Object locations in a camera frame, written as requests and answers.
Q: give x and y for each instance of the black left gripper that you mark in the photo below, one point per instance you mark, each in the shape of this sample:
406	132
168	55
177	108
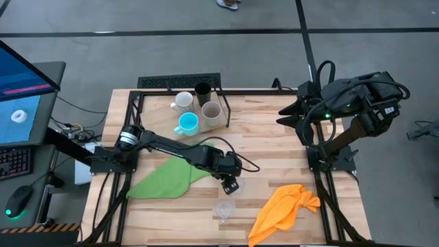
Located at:
229	167

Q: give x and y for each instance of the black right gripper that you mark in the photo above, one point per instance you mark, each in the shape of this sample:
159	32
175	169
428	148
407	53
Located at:
312	101

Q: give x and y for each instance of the beige tumbler cup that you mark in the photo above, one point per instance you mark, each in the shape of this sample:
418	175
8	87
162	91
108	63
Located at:
212	115

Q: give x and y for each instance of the teal mug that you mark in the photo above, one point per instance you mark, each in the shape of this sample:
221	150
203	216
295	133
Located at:
188	124

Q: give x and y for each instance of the tall black cup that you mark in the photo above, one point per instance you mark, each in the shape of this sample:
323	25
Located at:
203	92

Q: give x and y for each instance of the grey white patterned mug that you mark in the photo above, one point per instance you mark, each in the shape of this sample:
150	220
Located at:
182	101

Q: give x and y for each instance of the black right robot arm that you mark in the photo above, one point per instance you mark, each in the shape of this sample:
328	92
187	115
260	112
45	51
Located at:
360	103

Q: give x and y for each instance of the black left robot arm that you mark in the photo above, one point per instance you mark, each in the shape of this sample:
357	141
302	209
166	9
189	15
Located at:
164	145

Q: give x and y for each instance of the green cloth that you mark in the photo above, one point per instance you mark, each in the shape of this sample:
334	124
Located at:
164	180

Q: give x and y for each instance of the orange cloth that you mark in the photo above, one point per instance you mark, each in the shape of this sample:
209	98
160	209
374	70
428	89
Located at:
281	212

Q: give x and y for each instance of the black perforated floor grille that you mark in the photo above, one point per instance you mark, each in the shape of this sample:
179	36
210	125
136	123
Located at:
178	81

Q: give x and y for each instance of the person's foot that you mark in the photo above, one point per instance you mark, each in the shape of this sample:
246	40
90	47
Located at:
228	4

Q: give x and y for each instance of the white box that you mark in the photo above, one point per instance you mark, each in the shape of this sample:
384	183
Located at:
84	171

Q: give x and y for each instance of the grey computer desk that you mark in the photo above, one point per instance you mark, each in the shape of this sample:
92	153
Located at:
48	103

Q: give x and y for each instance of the black computer mouse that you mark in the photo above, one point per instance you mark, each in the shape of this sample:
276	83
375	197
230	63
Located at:
18	202

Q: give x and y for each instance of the black keyboard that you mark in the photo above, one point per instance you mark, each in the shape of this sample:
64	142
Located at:
13	162

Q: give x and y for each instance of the computer monitor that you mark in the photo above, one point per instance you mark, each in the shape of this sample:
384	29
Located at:
17	103

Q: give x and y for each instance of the black aluminium table frame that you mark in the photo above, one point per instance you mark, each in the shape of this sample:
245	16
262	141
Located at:
322	192

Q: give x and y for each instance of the wooden shelf with black frame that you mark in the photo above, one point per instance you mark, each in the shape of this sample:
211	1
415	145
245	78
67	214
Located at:
157	113

